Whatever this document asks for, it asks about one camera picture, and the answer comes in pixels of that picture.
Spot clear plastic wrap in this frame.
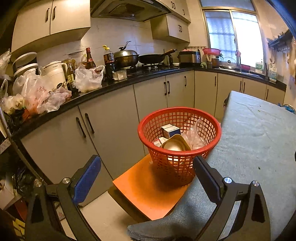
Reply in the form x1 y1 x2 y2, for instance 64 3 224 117
181 119 208 150

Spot yellow square plastic lid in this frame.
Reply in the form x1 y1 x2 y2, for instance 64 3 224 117
162 134 191 152

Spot blue white carton box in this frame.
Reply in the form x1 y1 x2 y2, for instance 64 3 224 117
161 124 181 139

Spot white striped snack bag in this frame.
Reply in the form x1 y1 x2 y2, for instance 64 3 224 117
152 137 168 148

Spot beige lower kitchen cabinets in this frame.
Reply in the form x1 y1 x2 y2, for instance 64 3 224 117
21 70 287 203

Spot black kitchen countertop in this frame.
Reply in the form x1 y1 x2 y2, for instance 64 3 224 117
9 66 287 140

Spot kitchen window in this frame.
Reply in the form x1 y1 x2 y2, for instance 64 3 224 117
200 1 265 72

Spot blue towel tablecloth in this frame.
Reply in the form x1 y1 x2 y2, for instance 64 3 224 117
127 92 295 240

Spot orange stool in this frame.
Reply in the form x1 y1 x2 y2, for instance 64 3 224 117
113 155 189 220

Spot red plastic mesh basket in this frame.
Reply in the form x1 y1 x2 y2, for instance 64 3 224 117
137 106 222 186

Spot blue plastic bag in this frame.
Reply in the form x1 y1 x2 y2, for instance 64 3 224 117
278 103 296 114

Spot pink white plastic bags pile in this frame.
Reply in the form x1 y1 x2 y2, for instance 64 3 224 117
1 70 72 115

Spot white electric kettle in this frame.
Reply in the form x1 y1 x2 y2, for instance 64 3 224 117
43 61 68 89

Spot white plastic bag on counter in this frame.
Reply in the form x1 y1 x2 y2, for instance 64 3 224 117
74 65 105 93

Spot glass pot lid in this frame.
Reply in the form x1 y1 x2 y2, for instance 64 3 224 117
220 57 237 70

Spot dark sauce bottle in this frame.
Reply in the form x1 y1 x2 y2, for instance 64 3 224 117
85 48 96 69

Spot silver rice cooker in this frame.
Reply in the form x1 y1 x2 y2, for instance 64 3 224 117
178 51 201 68

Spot red plastic basin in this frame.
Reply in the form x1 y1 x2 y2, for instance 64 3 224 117
202 48 221 56

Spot steel wok with lid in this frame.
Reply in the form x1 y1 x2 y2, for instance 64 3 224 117
114 41 139 70

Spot black frying pan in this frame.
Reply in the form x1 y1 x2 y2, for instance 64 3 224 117
138 49 177 65

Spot range hood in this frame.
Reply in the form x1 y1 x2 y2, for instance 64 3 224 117
90 0 170 22

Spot black wall shelf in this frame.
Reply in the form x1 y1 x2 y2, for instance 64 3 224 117
268 30 293 52

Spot beige upper wall cabinets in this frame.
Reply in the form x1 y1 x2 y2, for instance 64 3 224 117
11 1 181 65

